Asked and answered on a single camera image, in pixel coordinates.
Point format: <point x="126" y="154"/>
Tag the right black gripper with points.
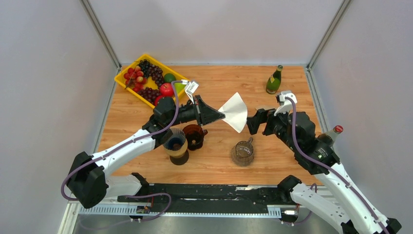
<point x="253" y="123"/>

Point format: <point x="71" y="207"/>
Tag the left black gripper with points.
<point x="204" y="114"/>

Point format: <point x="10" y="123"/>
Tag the white paper coffee filter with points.
<point x="235" y="111"/>

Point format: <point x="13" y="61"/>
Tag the amber glass dripper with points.
<point x="195" y="136"/>

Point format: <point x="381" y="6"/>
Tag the blue ribbed glass dripper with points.
<point x="176" y="140"/>

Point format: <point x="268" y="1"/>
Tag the brown paper coffee filter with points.
<point x="265" y="107"/>

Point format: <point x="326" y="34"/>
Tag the wooden ring dripper holder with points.
<point x="176" y="150"/>

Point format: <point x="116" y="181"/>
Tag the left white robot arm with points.
<point x="90" y="179"/>

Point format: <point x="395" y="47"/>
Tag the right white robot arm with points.
<point x="354" y="213"/>

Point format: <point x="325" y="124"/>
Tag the brown coffee server pot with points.
<point x="179" y="160"/>

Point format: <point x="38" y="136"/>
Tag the green glass bottle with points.
<point x="274" y="81"/>

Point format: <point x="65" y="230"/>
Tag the green pear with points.
<point x="179" y="87"/>

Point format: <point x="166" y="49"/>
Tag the clear ribbed glass pitcher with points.
<point x="242" y="154"/>

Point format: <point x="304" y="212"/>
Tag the red tomato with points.
<point x="158" y="99"/>

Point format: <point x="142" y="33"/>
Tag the red apple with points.
<point x="167" y="89"/>

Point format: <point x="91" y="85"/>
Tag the green lime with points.
<point x="169" y="77"/>

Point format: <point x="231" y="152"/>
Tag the small dark grape bunch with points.
<point x="150" y="94"/>

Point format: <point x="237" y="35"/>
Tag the yellow plastic fruit tray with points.
<point x="119" y="79"/>

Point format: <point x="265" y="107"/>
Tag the dark purple grape bunch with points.
<point x="152" y="71"/>

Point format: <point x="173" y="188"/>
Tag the cola bottle red cap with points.
<point x="330" y="135"/>

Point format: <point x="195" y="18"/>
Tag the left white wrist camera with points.
<point x="190" y="88"/>

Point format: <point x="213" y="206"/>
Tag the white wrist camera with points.
<point x="285" y="99"/>
<point x="190" y="88"/>

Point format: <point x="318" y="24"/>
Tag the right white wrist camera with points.
<point x="285" y="99"/>

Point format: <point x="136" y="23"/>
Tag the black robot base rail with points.
<point x="214" y="199"/>

